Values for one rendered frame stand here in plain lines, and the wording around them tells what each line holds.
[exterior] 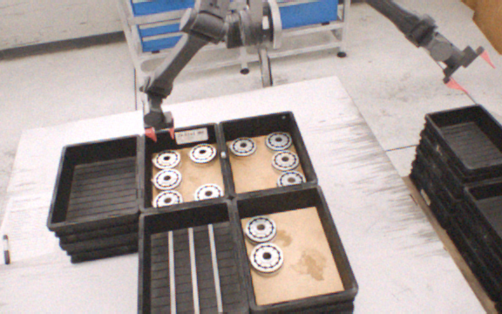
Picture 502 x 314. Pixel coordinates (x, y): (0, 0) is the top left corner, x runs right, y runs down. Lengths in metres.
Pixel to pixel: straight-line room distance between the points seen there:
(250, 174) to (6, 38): 3.30
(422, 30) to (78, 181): 1.31
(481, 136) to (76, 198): 1.90
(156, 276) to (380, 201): 0.88
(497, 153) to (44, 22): 3.65
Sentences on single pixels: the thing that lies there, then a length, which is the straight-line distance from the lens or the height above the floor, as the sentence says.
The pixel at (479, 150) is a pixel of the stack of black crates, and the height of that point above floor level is 0.49.
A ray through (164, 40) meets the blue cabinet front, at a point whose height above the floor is 0.39.
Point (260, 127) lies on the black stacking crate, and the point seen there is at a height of 0.88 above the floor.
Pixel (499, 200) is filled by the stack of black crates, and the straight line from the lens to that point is 2.35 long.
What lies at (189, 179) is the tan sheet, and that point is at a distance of 1.65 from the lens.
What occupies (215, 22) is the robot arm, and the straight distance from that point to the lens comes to 1.17.
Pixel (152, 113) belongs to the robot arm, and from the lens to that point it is 1.45.
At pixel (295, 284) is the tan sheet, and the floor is 0.83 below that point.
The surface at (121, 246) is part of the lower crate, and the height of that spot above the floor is 0.76.
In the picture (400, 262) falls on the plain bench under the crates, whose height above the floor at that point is 0.70.
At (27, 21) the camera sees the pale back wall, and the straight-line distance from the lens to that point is 4.43.
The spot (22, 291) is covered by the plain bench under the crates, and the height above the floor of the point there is 0.70.
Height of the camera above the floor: 2.02
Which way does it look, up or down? 45 degrees down
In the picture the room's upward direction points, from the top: 6 degrees counter-clockwise
